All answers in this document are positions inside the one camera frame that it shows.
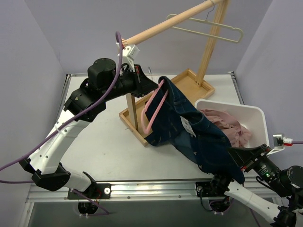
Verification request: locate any pink pleated skirt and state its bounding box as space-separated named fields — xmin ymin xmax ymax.
xmin=199 ymin=109 xmax=252 ymax=148

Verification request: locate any wooden clothes rack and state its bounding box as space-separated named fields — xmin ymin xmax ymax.
xmin=118 ymin=0 xmax=231 ymax=148

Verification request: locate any dark blue denim skirt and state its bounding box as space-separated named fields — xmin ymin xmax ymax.
xmin=145 ymin=76 xmax=245 ymax=184

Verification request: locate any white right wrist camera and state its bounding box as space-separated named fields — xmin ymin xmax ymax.
xmin=267 ymin=134 xmax=293 ymax=156

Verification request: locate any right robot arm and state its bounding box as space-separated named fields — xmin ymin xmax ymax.
xmin=210 ymin=144 xmax=303 ymax=227

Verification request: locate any cream hanger with metal hook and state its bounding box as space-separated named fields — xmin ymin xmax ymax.
xmin=165 ymin=0 xmax=244 ymax=44

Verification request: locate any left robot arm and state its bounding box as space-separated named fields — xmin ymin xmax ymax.
xmin=19 ymin=58 xmax=158 ymax=198

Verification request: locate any white paper price tag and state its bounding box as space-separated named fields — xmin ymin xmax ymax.
xmin=180 ymin=116 xmax=196 ymax=137

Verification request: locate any aluminium mounting rail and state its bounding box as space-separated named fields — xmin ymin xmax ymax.
xmin=26 ymin=181 xmax=280 ymax=203

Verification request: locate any white plastic basket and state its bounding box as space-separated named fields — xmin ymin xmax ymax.
xmin=195 ymin=99 xmax=269 ymax=148

